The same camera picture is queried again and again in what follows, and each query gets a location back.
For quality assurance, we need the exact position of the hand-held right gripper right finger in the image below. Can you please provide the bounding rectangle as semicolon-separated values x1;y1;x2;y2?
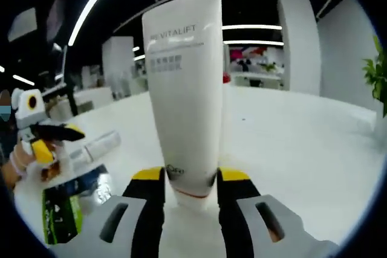
217;167;339;258

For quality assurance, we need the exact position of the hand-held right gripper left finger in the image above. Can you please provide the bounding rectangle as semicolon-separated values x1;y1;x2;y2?
57;167;166;258

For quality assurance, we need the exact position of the gold skincare sachet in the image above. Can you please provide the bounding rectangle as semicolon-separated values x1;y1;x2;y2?
40;160;62;182

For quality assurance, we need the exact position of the silver skincare bottle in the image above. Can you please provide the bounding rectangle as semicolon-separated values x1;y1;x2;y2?
67;130;122;169

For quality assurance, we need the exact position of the dark blue skincare sachet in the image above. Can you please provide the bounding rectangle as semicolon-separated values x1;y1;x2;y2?
59;164;111;198

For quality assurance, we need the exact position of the black green skincare sachet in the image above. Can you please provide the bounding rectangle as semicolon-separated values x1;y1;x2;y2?
41;189;85;245

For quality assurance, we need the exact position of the white skincare tube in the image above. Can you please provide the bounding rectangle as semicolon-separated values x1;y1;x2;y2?
141;0;225;211

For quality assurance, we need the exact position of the person's left hand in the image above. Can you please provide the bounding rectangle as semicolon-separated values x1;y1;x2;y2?
1;144;39;188

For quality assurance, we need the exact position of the black laptop stand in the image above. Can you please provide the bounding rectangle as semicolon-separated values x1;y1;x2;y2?
62;45;80;117

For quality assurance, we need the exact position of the hanging display panel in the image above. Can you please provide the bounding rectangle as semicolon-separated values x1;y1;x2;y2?
7;7;39;43

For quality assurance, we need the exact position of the long ceiling light strip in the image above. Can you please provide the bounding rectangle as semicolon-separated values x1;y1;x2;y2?
68;0;128;47

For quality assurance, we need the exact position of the row of white office desks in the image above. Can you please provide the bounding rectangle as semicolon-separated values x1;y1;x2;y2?
231;69;285;90

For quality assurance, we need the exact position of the green potted plant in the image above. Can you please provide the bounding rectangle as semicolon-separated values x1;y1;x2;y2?
362;36;387;111

